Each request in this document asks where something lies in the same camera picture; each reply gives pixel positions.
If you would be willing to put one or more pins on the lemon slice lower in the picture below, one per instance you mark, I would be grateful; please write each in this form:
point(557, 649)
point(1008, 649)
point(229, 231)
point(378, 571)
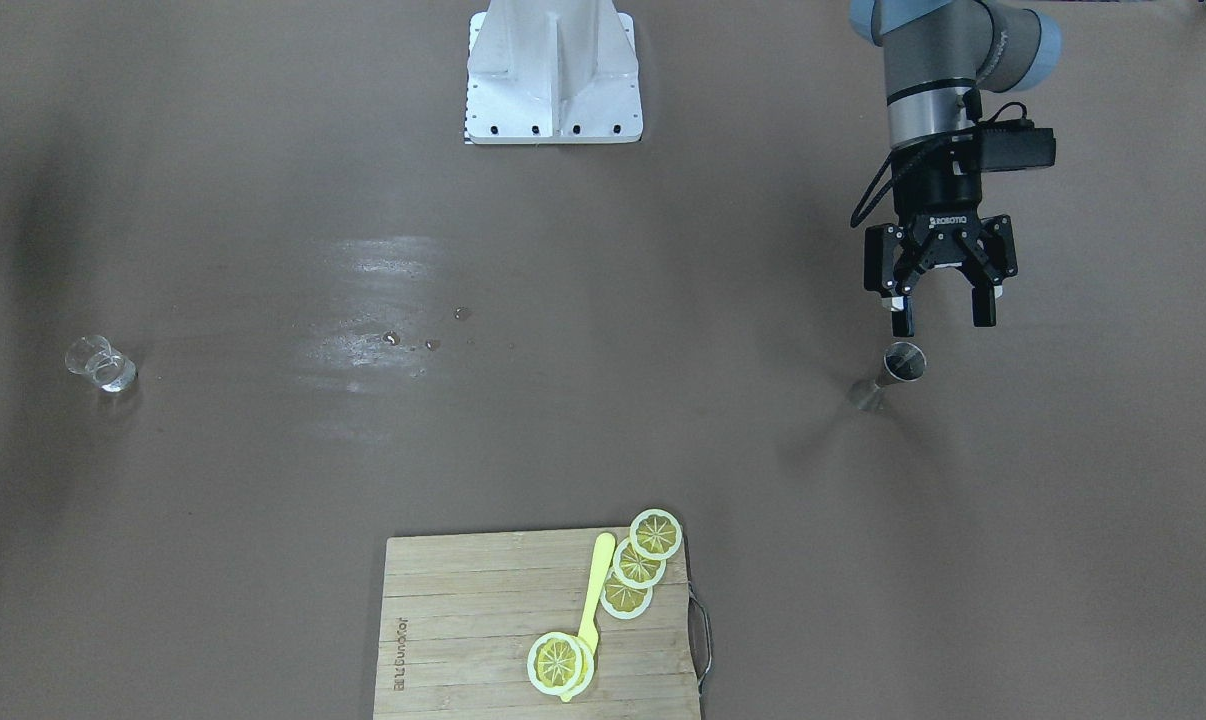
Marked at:
point(622, 601)

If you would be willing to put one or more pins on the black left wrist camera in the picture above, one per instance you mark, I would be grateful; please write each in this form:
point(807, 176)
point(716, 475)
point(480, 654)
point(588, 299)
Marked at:
point(1011, 145)

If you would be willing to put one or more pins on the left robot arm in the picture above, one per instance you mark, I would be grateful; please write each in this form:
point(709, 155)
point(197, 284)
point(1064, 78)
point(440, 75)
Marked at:
point(941, 58)

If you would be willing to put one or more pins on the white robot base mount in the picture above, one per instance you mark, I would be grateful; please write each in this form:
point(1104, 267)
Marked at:
point(552, 73)

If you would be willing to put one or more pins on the clear glass measuring cup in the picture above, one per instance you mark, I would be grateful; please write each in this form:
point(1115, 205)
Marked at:
point(94, 358)

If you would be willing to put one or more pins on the bamboo cutting board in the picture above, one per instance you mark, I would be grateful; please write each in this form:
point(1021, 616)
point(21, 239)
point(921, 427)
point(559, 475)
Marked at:
point(459, 614)

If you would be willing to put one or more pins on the lemon slice on spoon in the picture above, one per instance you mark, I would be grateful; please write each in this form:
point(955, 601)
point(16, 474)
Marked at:
point(560, 665)

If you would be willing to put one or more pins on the lemon slice middle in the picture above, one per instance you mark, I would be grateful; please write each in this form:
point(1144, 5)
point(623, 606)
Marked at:
point(635, 570)

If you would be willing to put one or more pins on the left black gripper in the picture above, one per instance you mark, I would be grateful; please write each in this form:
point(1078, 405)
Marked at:
point(935, 188)

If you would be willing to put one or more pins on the steel jigger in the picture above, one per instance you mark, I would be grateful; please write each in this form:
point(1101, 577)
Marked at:
point(902, 362)

